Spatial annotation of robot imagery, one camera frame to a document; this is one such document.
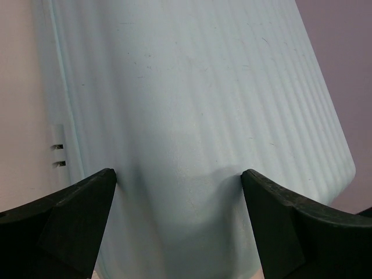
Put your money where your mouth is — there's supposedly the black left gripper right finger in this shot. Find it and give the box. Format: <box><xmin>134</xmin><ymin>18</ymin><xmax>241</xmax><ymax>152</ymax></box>
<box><xmin>241</xmin><ymin>169</ymin><xmax>372</xmax><ymax>278</ymax></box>

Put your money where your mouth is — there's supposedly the light blue hard-shell suitcase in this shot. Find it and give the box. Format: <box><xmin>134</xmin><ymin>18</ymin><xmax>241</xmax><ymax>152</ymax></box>
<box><xmin>31</xmin><ymin>1</ymin><xmax>356</xmax><ymax>278</ymax></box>

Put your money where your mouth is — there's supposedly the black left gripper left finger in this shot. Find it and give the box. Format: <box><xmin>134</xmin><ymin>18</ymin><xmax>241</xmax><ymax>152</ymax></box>
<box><xmin>1</xmin><ymin>169</ymin><xmax>117</xmax><ymax>278</ymax></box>

